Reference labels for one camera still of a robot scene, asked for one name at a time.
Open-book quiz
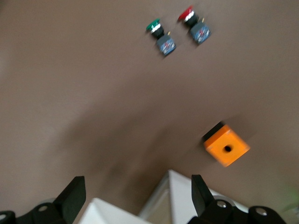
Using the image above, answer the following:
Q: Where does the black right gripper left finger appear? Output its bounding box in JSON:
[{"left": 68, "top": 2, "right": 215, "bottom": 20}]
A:
[{"left": 0, "top": 175, "right": 86, "bottom": 224}]

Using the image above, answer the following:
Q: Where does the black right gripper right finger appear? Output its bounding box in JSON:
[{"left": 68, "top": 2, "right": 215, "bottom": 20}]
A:
[{"left": 191, "top": 174, "right": 288, "bottom": 224}]

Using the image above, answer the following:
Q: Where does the green push button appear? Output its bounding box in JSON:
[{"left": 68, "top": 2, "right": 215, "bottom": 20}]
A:
[{"left": 145, "top": 18, "right": 178, "bottom": 58}]

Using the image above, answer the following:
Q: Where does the red push button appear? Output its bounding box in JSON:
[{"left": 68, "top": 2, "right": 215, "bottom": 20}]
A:
[{"left": 177, "top": 6, "right": 212, "bottom": 46}]

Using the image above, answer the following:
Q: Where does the orange button enclosure box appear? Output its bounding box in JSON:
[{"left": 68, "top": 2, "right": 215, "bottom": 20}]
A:
[{"left": 202, "top": 121, "right": 251, "bottom": 168}]

